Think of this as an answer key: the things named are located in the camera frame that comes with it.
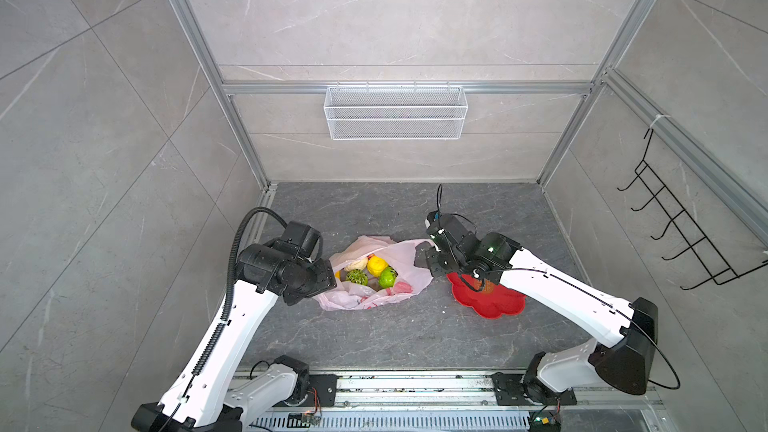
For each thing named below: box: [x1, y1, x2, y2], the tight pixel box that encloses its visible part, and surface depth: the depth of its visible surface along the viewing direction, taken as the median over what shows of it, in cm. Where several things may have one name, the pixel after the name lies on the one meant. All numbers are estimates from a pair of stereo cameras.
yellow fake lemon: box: [367, 255, 389, 277], surface depth 92 cm
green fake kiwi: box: [346, 268, 369, 286], surface depth 89 cm
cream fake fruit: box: [344, 257, 368, 271], surface depth 92 cm
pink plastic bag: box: [314, 235, 433, 310], surface depth 80 cm
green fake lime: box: [378, 264, 399, 289], surface depth 88 cm
